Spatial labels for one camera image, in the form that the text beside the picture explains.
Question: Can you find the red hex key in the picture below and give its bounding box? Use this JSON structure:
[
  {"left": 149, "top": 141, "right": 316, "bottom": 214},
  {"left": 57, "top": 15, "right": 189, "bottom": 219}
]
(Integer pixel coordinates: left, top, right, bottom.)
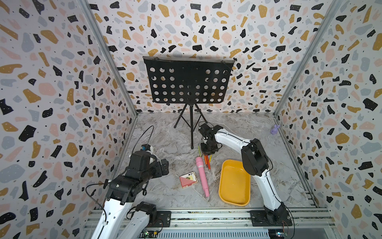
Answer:
[{"left": 206, "top": 155, "right": 211, "bottom": 172}]

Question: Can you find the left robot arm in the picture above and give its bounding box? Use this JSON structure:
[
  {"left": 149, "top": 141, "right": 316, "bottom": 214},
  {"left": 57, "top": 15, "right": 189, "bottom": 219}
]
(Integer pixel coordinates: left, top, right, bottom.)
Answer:
[{"left": 92, "top": 149, "right": 169, "bottom": 239}]

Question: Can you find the small purple rabbit figurine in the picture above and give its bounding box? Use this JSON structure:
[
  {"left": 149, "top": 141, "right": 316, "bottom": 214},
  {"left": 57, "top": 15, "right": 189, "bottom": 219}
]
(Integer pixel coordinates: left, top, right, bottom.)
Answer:
[{"left": 270, "top": 124, "right": 280, "bottom": 135}]

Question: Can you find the black perforated music stand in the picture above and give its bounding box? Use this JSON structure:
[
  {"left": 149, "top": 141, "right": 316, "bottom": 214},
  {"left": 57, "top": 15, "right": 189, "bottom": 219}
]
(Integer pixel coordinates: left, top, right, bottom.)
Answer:
[{"left": 143, "top": 56, "right": 235, "bottom": 132}]

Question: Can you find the red playing card box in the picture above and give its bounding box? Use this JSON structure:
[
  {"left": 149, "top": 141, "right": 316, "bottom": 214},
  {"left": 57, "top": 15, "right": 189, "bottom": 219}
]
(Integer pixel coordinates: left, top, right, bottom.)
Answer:
[{"left": 179, "top": 172, "right": 198, "bottom": 188}]

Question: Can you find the yellow plastic storage tray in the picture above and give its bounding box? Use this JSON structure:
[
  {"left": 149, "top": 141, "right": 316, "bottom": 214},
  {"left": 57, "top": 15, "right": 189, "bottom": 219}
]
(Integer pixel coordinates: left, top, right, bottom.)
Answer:
[{"left": 218, "top": 159, "right": 251, "bottom": 207}]

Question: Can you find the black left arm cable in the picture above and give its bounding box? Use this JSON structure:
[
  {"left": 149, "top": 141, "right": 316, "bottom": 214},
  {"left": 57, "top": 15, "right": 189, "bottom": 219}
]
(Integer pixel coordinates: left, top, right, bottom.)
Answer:
[{"left": 86, "top": 125, "right": 155, "bottom": 216}]

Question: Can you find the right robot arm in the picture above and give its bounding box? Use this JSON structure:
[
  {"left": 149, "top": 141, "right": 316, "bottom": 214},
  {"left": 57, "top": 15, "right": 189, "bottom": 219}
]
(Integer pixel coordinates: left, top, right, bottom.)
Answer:
[{"left": 198, "top": 123, "right": 294, "bottom": 226}]

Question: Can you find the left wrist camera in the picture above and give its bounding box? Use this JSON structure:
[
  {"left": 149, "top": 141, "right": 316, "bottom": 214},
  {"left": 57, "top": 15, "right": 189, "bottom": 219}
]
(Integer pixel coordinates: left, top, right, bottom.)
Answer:
[{"left": 141, "top": 143, "right": 154, "bottom": 164}]

